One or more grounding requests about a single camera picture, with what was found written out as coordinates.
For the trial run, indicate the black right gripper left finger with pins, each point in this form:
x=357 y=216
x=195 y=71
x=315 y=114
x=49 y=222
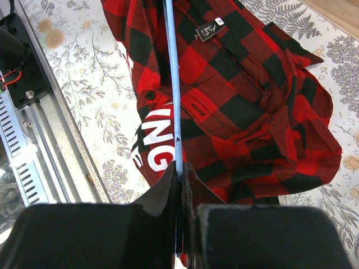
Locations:
x=141 y=234

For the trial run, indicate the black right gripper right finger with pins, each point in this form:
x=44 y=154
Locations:
x=221 y=235

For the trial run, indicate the red shirt wire hanger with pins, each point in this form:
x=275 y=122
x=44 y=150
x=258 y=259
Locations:
x=176 y=96

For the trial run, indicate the red plaid shirt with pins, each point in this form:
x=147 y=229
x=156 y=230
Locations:
x=254 y=120

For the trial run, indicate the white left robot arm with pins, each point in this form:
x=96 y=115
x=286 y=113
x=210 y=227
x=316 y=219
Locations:
x=22 y=73

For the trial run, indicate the wooden clothes rack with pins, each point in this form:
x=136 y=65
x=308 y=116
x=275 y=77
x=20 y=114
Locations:
x=342 y=13

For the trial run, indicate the aluminium mounting rail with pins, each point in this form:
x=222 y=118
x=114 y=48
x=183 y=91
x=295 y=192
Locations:
x=45 y=153

